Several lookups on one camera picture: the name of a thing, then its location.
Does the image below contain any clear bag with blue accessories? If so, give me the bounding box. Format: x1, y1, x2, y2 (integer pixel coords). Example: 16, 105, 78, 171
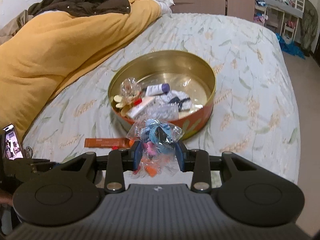
126, 118, 184, 179

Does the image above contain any clear plastic toothpick box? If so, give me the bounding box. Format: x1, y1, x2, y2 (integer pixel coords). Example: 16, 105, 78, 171
147, 104, 179, 121

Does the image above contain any cream flower hair clip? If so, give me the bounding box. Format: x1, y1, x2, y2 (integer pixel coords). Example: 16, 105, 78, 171
113, 95, 136, 116

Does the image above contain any clear bag with brown trinkets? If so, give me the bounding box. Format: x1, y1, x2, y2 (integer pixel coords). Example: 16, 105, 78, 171
120, 77, 142, 101

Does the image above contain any white purple cream tube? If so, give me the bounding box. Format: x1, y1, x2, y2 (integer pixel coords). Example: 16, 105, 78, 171
145, 83, 170, 96

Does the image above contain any white Face tissue pack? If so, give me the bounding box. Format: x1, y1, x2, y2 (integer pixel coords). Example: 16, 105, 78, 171
126, 96, 156, 120

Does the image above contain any clear bag with lace accessories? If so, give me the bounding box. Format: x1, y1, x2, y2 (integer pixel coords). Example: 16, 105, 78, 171
156, 76, 207, 114

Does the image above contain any person's hand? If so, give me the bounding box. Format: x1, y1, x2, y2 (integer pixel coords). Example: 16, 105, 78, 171
0, 189, 13, 206

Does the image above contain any orange tube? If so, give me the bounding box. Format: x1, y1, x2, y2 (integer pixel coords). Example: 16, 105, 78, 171
129, 139, 158, 177

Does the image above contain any smartphone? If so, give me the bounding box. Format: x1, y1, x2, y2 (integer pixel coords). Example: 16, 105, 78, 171
3, 124, 26, 160

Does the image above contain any brown snack bar sachet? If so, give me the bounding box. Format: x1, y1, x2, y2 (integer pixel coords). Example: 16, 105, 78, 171
84, 138, 130, 148

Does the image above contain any round decorated metal tin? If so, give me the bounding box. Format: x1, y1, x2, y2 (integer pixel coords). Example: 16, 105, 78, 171
108, 50, 216, 139

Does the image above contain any floral bed quilt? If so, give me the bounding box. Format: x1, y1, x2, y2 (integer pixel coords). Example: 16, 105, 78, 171
23, 14, 300, 183

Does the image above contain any yellow fleece blanket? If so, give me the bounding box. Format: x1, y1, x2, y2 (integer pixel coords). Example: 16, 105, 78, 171
1, 0, 162, 139

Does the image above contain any blue plastic bag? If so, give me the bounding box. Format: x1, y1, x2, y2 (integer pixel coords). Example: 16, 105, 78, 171
276, 33, 305, 59

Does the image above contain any dark brown puffer jacket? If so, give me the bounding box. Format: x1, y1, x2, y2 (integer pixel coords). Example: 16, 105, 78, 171
28, 0, 131, 17

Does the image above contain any white desk shelf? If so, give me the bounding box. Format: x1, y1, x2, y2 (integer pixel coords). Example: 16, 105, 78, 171
254, 0, 305, 43

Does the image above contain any green hanging jacket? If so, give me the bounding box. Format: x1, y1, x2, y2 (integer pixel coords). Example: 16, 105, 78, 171
300, 0, 318, 55

